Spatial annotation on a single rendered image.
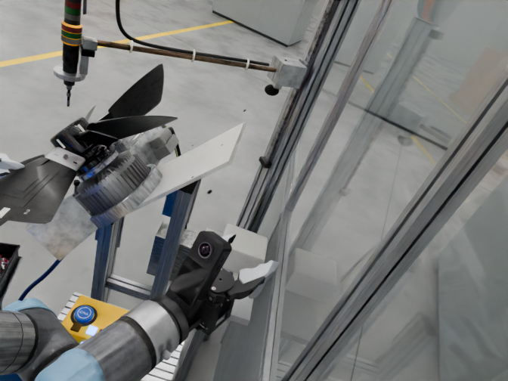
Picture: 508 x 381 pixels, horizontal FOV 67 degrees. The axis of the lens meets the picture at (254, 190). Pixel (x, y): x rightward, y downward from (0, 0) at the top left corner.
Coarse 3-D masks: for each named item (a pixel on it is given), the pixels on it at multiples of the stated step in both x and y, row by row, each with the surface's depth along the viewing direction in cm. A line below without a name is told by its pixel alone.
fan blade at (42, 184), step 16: (48, 160) 105; (16, 176) 99; (32, 176) 99; (48, 176) 101; (64, 176) 103; (0, 192) 94; (16, 192) 95; (32, 192) 96; (48, 192) 97; (64, 192) 99; (0, 208) 91; (16, 208) 91; (32, 208) 92; (48, 208) 93
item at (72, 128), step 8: (80, 120) 112; (64, 128) 119; (72, 128) 110; (56, 136) 109; (64, 136) 109; (72, 136) 110; (56, 144) 111; (64, 144) 110; (72, 144) 111; (80, 144) 111; (88, 144) 112; (96, 144) 116; (112, 144) 119; (72, 152) 111; (80, 152) 112; (88, 152) 114; (96, 152) 115; (104, 152) 114; (112, 152) 117; (88, 160) 114; (96, 160) 113; (80, 168) 113; (88, 168) 113
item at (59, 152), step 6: (54, 150) 109; (60, 150) 110; (66, 150) 110; (48, 156) 107; (54, 156) 108; (60, 156) 108; (72, 156) 110; (78, 156) 111; (60, 162) 107; (66, 162) 108; (72, 162) 109; (78, 162) 110; (84, 162) 111; (72, 168) 107; (78, 168) 108
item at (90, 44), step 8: (88, 40) 90; (96, 40) 91; (80, 48) 91; (88, 48) 91; (96, 48) 92; (80, 56) 92; (88, 56) 92; (80, 64) 93; (56, 72) 91; (64, 72) 92; (80, 72) 94; (72, 80) 92; (80, 80) 94
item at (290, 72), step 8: (280, 56) 121; (272, 64) 121; (280, 64) 117; (288, 64) 116; (296, 64) 119; (304, 64) 122; (272, 72) 121; (280, 72) 117; (288, 72) 118; (296, 72) 119; (304, 72) 121; (272, 80) 121; (280, 80) 119; (288, 80) 120; (296, 80) 121; (296, 88) 125
